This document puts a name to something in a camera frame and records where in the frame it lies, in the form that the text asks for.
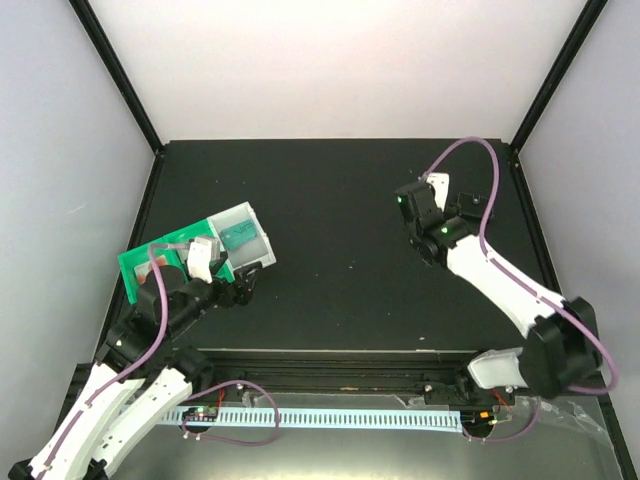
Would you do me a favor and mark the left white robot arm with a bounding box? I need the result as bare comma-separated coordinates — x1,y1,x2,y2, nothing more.
8,262,262,479

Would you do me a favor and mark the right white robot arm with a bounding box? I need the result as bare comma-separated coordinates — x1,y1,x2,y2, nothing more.
395,181,602,403

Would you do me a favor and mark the teal VIP card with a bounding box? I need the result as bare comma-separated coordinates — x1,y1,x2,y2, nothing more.
219,219,258,251

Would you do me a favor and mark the red circle card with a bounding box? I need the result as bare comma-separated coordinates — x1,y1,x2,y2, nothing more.
134,255,167,285

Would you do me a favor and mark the clear white bin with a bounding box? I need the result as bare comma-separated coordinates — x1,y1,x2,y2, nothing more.
206,202,277,271

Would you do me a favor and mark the green divided bin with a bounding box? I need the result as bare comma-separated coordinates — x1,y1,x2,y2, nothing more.
118,219,243,308

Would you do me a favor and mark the small circuit board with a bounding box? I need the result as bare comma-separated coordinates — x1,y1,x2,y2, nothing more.
183,406,218,422

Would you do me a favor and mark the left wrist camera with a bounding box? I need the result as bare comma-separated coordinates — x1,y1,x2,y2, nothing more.
186,236,221,284

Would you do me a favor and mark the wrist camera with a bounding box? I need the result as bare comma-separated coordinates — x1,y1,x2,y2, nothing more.
186,236,221,284
425,172,450,210

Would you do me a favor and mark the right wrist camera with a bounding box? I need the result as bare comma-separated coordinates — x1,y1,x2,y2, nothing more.
425,172,450,210

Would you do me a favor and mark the black aluminium rail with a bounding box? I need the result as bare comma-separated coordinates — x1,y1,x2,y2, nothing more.
200,348,476,394

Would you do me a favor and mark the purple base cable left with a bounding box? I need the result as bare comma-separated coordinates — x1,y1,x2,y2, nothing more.
179,379,281,446

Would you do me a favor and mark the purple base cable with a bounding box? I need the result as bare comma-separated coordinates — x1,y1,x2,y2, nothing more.
462,394,541,445
179,379,281,446

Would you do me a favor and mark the white slotted cable duct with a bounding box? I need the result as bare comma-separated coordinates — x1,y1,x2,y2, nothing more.
158,407,462,433

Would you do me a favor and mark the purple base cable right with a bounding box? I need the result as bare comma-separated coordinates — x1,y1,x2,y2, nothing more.
462,394,541,445

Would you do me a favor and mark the right black frame post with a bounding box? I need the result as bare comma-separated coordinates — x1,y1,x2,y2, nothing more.
510,0,608,154

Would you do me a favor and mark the black frame post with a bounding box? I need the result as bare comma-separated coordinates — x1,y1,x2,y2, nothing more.
69,0,164,155
510,0,608,154

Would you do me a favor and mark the left black frame post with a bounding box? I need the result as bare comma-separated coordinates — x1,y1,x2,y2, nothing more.
69,0,164,155

